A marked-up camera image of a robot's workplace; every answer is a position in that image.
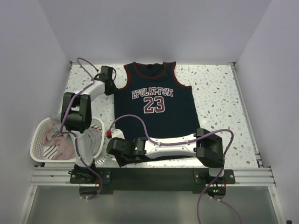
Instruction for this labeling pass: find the navy basketball tank top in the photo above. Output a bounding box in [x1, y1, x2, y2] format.
[113, 61, 201, 164]

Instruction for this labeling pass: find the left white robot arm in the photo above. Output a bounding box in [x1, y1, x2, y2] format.
[60, 66, 118, 183]

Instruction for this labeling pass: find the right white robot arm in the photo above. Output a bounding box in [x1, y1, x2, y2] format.
[106, 128, 225, 183]

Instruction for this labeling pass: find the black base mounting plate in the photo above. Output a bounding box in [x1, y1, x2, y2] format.
[69, 163, 235, 195]

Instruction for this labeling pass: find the grey garment in basket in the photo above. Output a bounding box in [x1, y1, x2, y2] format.
[50, 114, 105, 158]

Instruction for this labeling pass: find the pink garment in basket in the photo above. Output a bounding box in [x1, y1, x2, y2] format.
[43, 122, 75, 161]

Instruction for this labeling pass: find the striped white garment in basket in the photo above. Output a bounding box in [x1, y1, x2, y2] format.
[43, 146, 58, 160]

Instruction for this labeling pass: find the white laundry basket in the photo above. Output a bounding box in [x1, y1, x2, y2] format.
[30, 118, 105, 163]

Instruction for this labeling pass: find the aluminium frame rail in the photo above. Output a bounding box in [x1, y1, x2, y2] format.
[29, 167, 276, 187]

